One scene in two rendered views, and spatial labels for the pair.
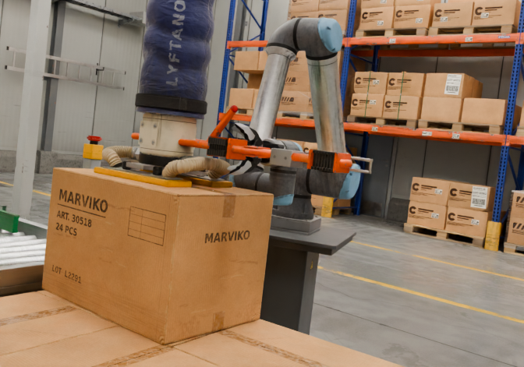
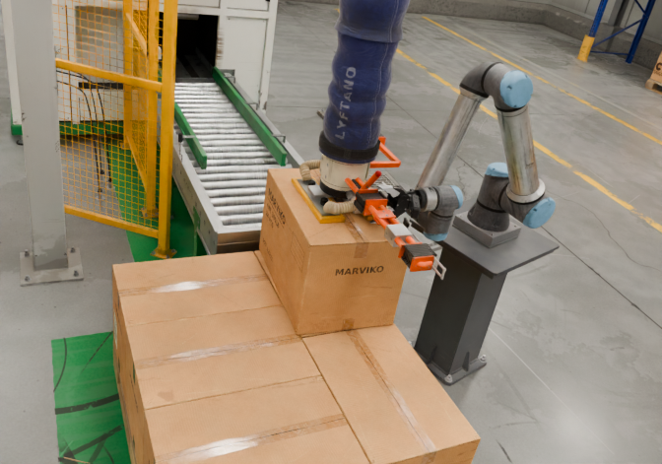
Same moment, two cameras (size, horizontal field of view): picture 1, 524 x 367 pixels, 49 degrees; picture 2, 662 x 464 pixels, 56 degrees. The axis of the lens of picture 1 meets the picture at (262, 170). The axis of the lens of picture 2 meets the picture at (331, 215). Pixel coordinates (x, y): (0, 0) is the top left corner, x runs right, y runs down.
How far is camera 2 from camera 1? 1.16 m
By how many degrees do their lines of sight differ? 37
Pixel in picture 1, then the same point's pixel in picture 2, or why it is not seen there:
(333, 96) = (517, 142)
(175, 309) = (306, 315)
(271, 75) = (455, 116)
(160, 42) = (334, 100)
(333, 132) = (518, 171)
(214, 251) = (344, 280)
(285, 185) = (437, 226)
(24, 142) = not seen: hidden behind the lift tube
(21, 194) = not seen: hidden behind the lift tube
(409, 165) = not seen: outside the picture
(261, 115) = (437, 154)
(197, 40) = (365, 101)
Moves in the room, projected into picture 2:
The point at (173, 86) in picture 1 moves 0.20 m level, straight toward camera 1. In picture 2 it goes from (340, 139) to (318, 157)
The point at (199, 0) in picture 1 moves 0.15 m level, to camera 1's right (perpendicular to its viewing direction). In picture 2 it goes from (369, 67) to (409, 79)
